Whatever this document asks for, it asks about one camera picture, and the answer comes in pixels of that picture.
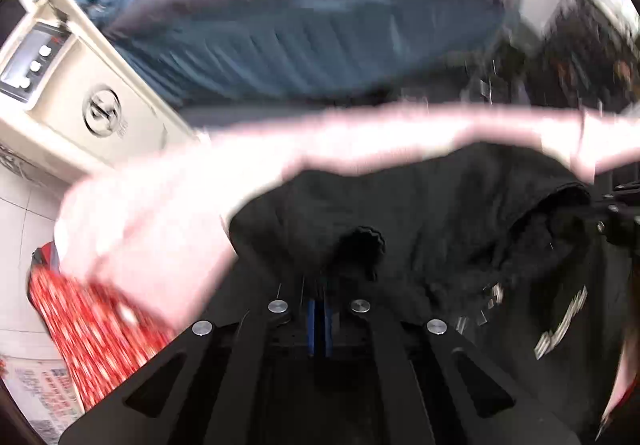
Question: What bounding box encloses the pink blanket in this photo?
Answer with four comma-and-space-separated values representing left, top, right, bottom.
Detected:
52, 102, 640, 331

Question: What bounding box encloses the white washing machine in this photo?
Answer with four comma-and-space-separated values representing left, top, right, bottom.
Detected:
0, 0, 201, 186

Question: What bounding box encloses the black shelf rack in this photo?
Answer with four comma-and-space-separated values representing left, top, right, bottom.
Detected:
527, 0, 640, 118

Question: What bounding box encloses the bed with blue skirt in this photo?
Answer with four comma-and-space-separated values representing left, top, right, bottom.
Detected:
67, 0, 508, 108

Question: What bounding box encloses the red patterned cloth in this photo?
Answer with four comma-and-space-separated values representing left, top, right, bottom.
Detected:
27, 240, 176, 415

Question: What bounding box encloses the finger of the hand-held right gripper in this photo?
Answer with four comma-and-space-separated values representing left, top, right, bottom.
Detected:
590, 202, 640, 251

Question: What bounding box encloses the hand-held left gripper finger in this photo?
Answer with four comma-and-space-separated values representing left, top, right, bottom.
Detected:
322, 297, 583, 445
59, 297, 322, 445

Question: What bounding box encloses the printed floor poster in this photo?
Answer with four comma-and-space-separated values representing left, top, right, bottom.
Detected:
0, 365, 85, 422

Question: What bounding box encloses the black garment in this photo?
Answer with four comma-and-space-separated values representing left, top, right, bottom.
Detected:
227, 142, 640, 445

